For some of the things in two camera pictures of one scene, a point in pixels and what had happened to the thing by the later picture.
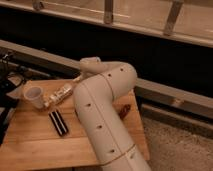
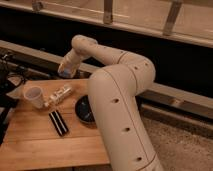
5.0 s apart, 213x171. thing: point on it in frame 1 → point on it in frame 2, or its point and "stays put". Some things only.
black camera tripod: (11, 76) stays put
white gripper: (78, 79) → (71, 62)
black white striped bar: (58, 122) stays put
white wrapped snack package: (58, 95) stays put
